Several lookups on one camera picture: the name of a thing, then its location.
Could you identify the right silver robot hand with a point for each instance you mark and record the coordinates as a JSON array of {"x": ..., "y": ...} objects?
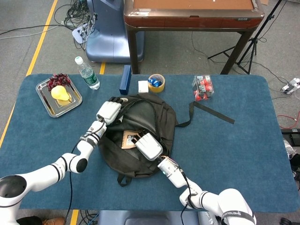
[{"x": 148, "y": 146}]

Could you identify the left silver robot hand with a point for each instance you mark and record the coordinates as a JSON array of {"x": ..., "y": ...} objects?
[{"x": 110, "y": 111}]

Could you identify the kraft spiral notebook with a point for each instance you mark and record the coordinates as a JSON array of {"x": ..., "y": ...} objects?
[{"x": 127, "y": 140}]

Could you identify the black fabric backpack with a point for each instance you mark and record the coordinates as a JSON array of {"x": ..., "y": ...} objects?
[{"x": 145, "y": 112}]

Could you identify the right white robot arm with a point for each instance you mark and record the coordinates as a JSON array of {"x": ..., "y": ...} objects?
[{"x": 173, "y": 173}]

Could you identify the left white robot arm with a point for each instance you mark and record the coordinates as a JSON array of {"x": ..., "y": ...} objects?
[{"x": 47, "y": 171}]

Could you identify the blue rectangular box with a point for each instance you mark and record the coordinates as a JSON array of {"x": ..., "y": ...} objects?
[{"x": 125, "y": 80}]

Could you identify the clear plastic water bottle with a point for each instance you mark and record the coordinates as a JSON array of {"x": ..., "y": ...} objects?
[{"x": 90, "y": 78}]

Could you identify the small white box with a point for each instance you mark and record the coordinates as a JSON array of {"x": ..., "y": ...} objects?
[{"x": 143, "y": 87}]

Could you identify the yellow tape roll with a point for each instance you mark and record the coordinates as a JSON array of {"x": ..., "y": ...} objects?
[{"x": 156, "y": 89}]

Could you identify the blue snack wrapper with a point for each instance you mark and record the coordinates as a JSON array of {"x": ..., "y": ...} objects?
[{"x": 154, "y": 82}]

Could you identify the yellow pear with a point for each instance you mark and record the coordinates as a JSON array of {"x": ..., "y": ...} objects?
[{"x": 58, "y": 92}]

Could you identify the metal serving tray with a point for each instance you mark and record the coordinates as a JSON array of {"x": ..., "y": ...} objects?
[{"x": 50, "y": 107}]

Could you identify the red grape bunch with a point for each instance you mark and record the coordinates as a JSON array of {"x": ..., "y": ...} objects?
[{"x": 58, "y": 79}]

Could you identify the grey robot body base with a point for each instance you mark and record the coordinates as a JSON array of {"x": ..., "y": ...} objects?
[{"x": 145, "y": 218}]

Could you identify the clear box of red bottles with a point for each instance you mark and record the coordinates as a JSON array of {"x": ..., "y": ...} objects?
[{"x": 204, "y": 87}]

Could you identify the white power strip with plugs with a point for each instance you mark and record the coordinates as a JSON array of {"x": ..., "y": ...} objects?
[
  {"x": 78, "y": 34},
  {"x": 289, "y": 87}
]

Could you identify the blue table mat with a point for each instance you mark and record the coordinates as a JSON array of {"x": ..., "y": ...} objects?
[{"x": 234, "y": 122}]

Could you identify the brown shoe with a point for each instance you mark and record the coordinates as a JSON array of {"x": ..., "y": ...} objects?
[{"x": 54, "y": 221}]

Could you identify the brown mahjong table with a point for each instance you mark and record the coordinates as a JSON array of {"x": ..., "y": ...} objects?
[{"x": 192, "y": 22}]

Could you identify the black foot pedal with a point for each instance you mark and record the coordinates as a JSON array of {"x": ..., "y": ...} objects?
[{"x": 291, "y": 138}]

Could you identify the black tripod stand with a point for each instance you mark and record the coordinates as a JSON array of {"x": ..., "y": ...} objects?
[{"x": 253, "y": 40}]

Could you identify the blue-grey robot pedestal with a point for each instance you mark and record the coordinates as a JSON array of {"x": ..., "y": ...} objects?
[{"x": 110, "y": 42}]

